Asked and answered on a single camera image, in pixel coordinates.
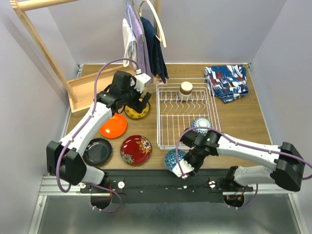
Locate blue patterned bowl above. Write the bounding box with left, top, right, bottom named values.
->
left=164, top=149, right=186, bottom=172

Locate orange plate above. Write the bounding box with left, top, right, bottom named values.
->
left=99, top=114, right=127, bottom=138

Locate white wire dish rack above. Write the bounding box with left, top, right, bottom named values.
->
left=156, top=78, right=221, bottom=150

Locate red white patterned bowl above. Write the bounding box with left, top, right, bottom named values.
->
left=190, top=117, right=212, bottom=135

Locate white brown metal cup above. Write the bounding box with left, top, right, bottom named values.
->
left=178, top=81, right=193, bottom=101

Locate red floral plate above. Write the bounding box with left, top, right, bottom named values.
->
left=120, top=135, right=152, bottom=166

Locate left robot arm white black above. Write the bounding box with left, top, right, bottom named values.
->
left=46, top=71, right=152, bottom=193

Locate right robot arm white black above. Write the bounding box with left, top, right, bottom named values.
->
left=173, top=127, right=311, bottom=192

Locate wooden clothes rack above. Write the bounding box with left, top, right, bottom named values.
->
left=9, top=0, right=162, bottom=117

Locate yellow patterned small plate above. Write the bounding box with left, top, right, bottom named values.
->
left=125, top=102, right=151, bottom=119

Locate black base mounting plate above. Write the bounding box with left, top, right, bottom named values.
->
left=80, top=169, right=254, bottom=204

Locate navy hanging cloth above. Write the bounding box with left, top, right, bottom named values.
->
left=140, top=17, right=169, bottom=83

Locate white hanging cloth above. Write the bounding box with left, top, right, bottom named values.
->
left=122, top=18, right=137, bottom=62

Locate lilac hanging cloth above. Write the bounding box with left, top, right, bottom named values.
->
left=129, top=1, right=153, bottom=83

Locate wooden hanger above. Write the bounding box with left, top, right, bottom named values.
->
left=138, top=0, right=167, bottom=48

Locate blue red patterned folded cloth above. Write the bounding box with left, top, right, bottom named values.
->
left=203, top=64, right=249, bottom=104

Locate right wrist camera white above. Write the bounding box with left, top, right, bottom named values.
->
left=172, top=159, right=194, bottom=179

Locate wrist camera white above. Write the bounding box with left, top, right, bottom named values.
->
left=172, top=159, right=194, bottom=179
left=132, top=69, right=153, bottom=94

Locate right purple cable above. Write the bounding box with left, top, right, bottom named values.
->
left=175, top=127, right=312, bottom=211

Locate purple cable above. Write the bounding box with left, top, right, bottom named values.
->
left=56, top=58, right=142, bottom=213
left=175, top=127, right=312, bottom=211

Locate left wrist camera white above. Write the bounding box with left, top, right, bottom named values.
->
left=132, top=69, right=153, bottom=94

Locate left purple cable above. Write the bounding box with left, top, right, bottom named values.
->
left=56, top=58, right=142, bottom=213

